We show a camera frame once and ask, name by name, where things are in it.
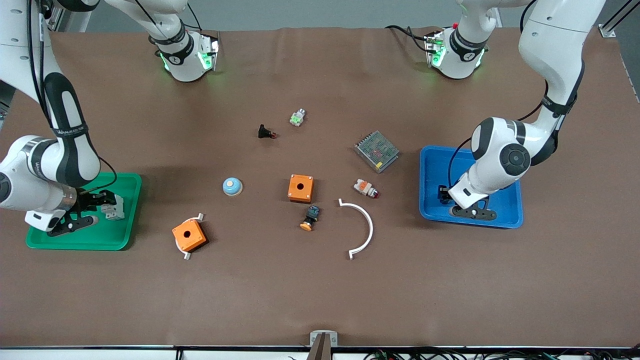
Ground orange button box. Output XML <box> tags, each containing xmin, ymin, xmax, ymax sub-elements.
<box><xmin>287</xmin><ymin>173</ymin><xmax>315</xmax><ymax>204</ymax></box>
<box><xmin>171</xmin><ymin>219</ymin><xmax>208</xmax><ymax>253</ymax></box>

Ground orange white red indicator lamp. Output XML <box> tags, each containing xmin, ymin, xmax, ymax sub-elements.
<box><xmin>353</xmin><ymin>179</ymin><xmax>380</xmax><ymax>200</ymax></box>

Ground green plastic tray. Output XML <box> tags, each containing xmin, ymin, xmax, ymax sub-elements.
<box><xmin>25</xmin><ymin>171</ymin><xmax>143</xmax><ymax>251</ymax></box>

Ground white red circuit breaker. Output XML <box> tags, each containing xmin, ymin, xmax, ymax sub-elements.
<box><xmin>101</xmin><ymin>194</ymin><xmax>126</xmax><ymax>222</ymax></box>

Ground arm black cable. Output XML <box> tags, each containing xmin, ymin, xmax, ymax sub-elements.
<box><xmin>27</xmin><ymin>0</ymin><xmax>119</xmax><ymax>195</ymax></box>
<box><xmin>447</xmin><ymin>80</ymin><xmax>551</xmax><ymax>190</ymax></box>

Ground large white curved bracket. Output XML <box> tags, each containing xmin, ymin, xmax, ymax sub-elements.
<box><xmin>338</xmin><ymin>198</ymin><xmax>374</xmax><ymax>261</ymax></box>

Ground metal mesh power supply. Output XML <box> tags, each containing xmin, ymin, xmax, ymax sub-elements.
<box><xmin>354</xmin><ymin>130</ymin><xmax>400</xmax><ymax>174</ymax></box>

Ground black base cable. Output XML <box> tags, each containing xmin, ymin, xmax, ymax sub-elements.
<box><xmin>384</xmin><ymin>24</ymin><xmax>434</xmax><ymax>54</ymax></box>

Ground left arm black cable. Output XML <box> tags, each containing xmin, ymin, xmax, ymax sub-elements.
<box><xmin>447</xmin><ymin>80</ymin><xmax>551</xmax><ymax>190</ymax></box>

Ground black switch with orange cap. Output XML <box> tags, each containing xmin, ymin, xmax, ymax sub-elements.
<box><xmin>299</xmin><ymin>204</ymin><xmax>322</xmax><ymax>232</ymax></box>

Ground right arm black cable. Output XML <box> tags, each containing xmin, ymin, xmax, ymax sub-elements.
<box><xmin>27</xmin><ymin>0</ymin><xmax>119</xmax><ymax>195</ymax></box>

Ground blue plastic tray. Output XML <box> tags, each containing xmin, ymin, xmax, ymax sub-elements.
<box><xmin>418</xmin><ymin>145</ymin><xmax>524</xmax><ymax>230</ymax></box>

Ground aluminium frame profile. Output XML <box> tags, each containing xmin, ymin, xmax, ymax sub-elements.
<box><xmin>42</xmin><ymin>0</ymin><xmax>96</xmax><ymax>34</ymax></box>
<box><xmin>597</xmin><ymin>0</ymin><xmax>640</xmax><ymax>39</ymax></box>

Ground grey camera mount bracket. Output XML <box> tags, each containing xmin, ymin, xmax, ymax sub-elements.
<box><xmin>307</xmin><ymin>330</ymin><xmax>339</xmax><ymax>360</ymax></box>

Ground brown table mat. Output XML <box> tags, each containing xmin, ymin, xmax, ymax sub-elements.
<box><xmin>0</xmin><ymin>26</ymin><xmax>640</xmax><ymax>349</ymax></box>

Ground small white curved bracket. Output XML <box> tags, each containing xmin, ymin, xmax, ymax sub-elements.
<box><xmin>176</xmin><ymin>212</ymin><xmax>205</xmax><ymax>261</ymax></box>

